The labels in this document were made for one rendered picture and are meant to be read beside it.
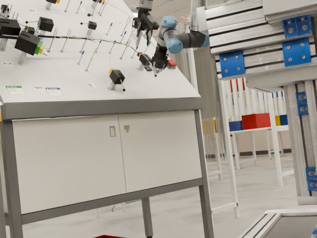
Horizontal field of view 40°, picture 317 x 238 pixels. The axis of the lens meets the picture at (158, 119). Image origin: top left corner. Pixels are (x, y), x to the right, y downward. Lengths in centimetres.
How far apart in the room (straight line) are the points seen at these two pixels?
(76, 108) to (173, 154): 67
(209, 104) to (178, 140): 109
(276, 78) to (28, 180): 110
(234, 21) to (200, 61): 196
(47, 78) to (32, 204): 58
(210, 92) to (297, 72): 187
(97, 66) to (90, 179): 61
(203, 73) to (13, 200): 208
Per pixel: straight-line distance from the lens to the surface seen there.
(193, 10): 216
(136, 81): 239
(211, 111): 351
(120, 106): 219
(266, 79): 172
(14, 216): 195
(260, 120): 548
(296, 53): 161
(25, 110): 194
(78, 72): 226
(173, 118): 246
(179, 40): 214
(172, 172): 243
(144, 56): 247
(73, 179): 207
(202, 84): 356
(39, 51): 209
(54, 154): 202
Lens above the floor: 64
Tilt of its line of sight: 3 degrees up
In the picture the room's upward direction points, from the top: 6 degrees counter-clockwise
